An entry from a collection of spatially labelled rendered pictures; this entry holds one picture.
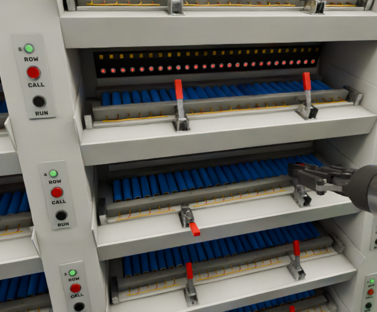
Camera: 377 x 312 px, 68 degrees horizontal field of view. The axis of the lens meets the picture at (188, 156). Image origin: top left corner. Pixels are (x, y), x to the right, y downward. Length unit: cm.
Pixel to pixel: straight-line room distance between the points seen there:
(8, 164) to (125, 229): 23
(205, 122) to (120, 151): 17
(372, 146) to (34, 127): 68
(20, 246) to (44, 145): 21
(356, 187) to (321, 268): 37
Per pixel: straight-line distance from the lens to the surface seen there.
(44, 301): 73
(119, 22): 49
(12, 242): 63
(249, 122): 56
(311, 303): 96
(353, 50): 78
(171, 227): 58
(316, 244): 84
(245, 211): 63
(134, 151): 51
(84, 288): 62
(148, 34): 50
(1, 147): 54
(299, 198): 67
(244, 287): 73
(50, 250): 58
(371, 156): 75
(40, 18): 50
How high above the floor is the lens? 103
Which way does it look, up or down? 16 degrees down
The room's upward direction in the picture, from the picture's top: 3 degrees counter-clockwise
